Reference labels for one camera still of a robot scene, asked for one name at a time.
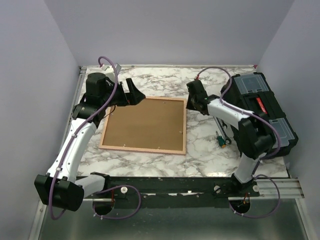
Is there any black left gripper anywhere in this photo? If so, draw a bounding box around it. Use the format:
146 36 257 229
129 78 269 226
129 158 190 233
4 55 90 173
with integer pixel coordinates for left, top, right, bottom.
101 77 145 108

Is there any pink picture frame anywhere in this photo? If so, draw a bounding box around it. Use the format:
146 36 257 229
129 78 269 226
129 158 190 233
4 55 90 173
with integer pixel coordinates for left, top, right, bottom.
99 96 187 155

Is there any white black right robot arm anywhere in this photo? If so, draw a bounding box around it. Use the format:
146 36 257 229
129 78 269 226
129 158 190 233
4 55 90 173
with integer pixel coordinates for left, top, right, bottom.
186 79 281 196

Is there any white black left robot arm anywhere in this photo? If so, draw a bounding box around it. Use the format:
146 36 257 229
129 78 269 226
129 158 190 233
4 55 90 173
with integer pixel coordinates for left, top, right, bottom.
34 72 146 212

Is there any silver ratchet wrench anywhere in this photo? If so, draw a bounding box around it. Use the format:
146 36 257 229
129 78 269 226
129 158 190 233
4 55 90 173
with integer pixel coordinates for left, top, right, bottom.
214 117 232 145

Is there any black plastic toolbox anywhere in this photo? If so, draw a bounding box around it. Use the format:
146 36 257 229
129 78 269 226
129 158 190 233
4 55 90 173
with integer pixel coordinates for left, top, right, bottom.
222 72 299 157

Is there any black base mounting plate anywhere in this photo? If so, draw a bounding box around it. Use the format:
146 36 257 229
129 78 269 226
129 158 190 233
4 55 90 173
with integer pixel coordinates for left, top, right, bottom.
86 175 260 209

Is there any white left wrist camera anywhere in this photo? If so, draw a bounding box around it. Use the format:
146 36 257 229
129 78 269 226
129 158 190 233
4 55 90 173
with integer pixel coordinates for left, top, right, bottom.
100 63 122 82

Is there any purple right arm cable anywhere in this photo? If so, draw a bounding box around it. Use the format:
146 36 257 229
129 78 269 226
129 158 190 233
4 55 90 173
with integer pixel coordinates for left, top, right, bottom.
194 66 282 218

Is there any aluminium extrusion rail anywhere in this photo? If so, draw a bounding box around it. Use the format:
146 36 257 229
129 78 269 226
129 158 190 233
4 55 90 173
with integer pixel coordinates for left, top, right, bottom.
38 177 305 202

